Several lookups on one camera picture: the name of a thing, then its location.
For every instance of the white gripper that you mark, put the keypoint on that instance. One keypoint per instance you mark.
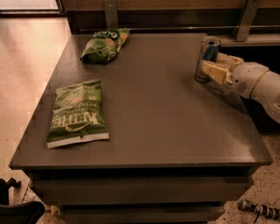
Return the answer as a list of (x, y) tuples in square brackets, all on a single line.
[(247, 76)]

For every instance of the silver blue redbull can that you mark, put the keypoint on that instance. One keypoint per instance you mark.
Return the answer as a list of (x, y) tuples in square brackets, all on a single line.
[(208, 52)]

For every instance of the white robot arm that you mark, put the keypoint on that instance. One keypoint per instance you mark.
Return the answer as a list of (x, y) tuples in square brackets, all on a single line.
[(271, 102)]

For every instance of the grey drawer cabinet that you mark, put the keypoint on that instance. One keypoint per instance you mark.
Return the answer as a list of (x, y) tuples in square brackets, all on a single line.
[(178, 150)]

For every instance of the crumpled green chips bag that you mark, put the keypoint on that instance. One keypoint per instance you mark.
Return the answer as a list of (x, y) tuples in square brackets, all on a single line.
[(104, 46)]

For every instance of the black white striped stick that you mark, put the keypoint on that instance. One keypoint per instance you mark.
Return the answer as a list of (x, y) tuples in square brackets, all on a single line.
[(259, 209)]

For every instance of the green kettle chips bag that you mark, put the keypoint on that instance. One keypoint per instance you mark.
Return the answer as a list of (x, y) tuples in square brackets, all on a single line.
[(77, 115)]

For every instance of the right metal wall bracket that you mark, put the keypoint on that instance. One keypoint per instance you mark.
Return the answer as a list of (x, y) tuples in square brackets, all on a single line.
[(241, 30)]

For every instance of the metal wall bracket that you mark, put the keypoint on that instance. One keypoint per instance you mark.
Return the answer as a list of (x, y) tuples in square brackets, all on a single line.
[(111, 14), (241, 30)]

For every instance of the left metal wall bracket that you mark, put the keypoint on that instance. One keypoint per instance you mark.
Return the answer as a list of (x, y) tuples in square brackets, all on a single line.
[(111, 14)]

